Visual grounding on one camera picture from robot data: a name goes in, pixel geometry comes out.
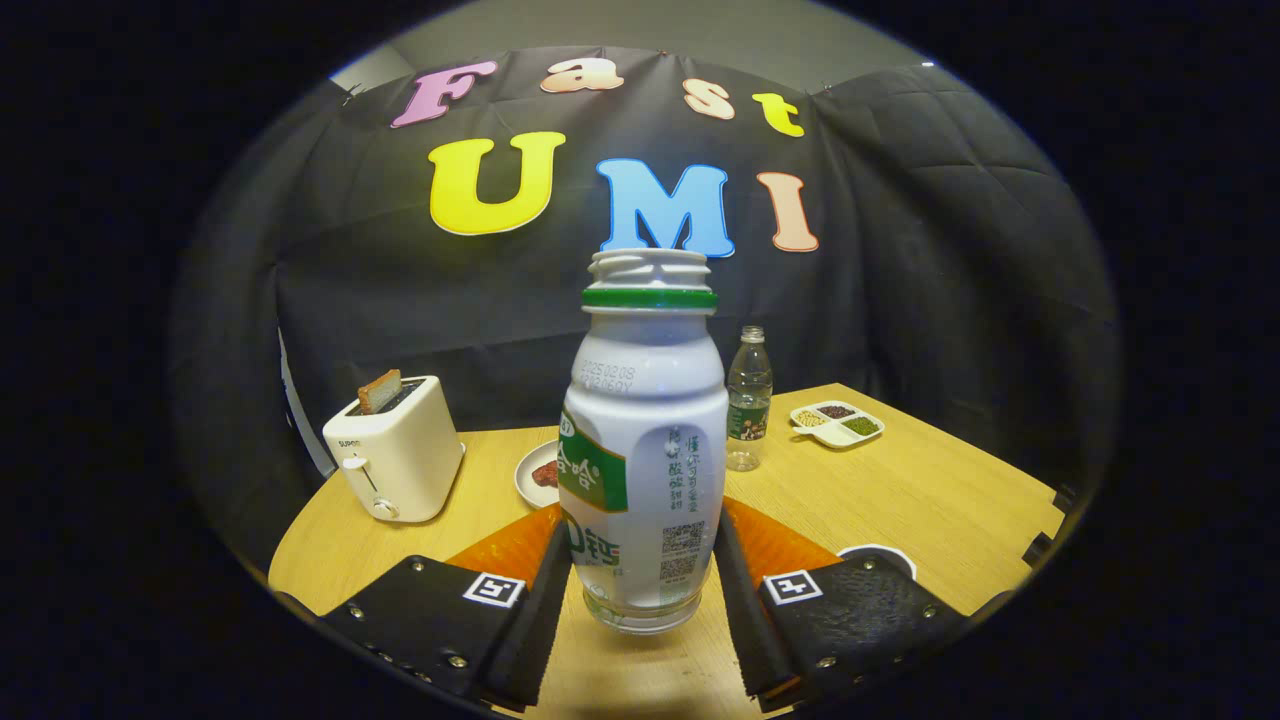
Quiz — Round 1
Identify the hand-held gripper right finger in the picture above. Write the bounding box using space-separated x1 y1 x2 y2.
712 497 969 713

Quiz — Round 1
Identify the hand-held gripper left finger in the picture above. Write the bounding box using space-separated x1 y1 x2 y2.
320 503 574 713

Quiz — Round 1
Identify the white cup wooden handle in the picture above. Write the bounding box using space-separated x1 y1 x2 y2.
836 543 918 581

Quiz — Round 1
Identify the white juice bottle green label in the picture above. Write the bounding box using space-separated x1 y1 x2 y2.
557 248 729 636

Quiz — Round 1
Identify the clear plastic water bottle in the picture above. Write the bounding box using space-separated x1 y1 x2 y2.
726 325 774 473

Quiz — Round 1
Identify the round white plate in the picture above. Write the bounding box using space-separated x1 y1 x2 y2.
514 440 561 510

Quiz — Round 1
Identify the wooden table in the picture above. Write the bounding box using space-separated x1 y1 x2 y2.
268 383 1066 720

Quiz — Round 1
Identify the cream toaster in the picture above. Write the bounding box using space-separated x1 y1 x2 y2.
322 375 467 524

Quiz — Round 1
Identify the white divided snack dish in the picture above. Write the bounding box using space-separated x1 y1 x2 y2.
789 400 886 449

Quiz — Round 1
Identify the toasted bread slice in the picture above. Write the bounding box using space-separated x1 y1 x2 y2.
357 368 403 416

